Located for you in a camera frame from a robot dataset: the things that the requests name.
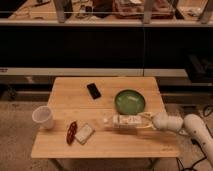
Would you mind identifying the black smartphone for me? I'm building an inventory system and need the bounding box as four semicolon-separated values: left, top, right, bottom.
87;83;101;99

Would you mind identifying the black cable on floor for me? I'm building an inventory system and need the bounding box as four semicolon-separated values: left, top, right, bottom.
175;133;213;171

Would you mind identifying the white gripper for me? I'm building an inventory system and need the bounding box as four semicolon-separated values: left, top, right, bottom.
136;112;183;131

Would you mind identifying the white snack packet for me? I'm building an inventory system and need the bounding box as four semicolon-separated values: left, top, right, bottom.
75;123;95;145

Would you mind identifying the wooden table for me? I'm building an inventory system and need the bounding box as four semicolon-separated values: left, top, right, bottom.
31;77;180;159

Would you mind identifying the clear bottle with white label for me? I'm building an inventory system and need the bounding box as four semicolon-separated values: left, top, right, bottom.
103;115;142;127

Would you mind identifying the green ceramic bowl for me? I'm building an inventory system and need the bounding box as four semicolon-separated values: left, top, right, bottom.
114;89;146;115

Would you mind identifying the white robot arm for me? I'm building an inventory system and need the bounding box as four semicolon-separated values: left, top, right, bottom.
139;112;213;167

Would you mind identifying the shelf with clutter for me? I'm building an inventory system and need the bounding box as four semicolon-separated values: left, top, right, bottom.
0;0;213;27

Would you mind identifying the white paper cup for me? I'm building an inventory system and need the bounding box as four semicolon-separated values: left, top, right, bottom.
32;106;54;130

